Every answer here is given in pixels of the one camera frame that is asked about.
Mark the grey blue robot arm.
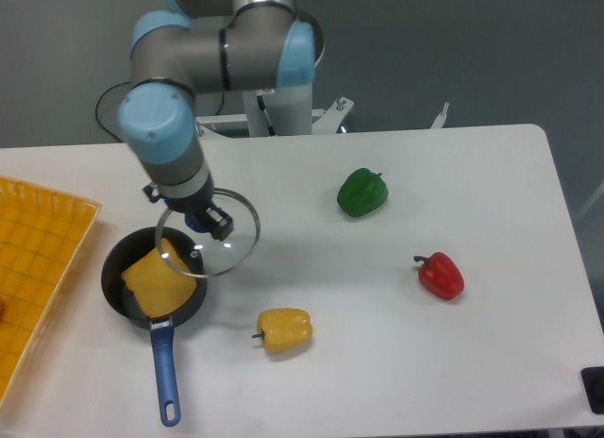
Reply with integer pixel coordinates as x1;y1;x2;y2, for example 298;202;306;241
118;0;316;241

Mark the yellow plastic basket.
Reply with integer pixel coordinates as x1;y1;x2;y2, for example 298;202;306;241
1;177;102;398

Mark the red bell pepper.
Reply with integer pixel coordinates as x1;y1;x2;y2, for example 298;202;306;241
413;252;465;301

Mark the glass pot lid blue knob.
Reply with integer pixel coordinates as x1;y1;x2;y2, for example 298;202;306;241
154;188;260;278

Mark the white table clamp bracket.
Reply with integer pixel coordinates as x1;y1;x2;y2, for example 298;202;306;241
430;102;449;129

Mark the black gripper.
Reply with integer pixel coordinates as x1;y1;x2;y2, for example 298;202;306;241
143;183;234;241

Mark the yellow bell pepper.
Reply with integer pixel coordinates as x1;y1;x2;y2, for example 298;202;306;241
252;308;313;354

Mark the black cable on floor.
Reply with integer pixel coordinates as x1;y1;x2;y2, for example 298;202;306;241
93;81;226;143

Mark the black device at table corner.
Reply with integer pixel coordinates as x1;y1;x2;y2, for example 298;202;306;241
580;366;604;414

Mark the green bell pepper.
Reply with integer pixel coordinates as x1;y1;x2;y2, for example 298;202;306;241
336;168;389;218

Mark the yellow bread slice toy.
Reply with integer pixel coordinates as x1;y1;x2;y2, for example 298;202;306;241
121;238;196;318

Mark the black pot blue handle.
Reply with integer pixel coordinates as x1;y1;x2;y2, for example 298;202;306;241
101;227;207;427

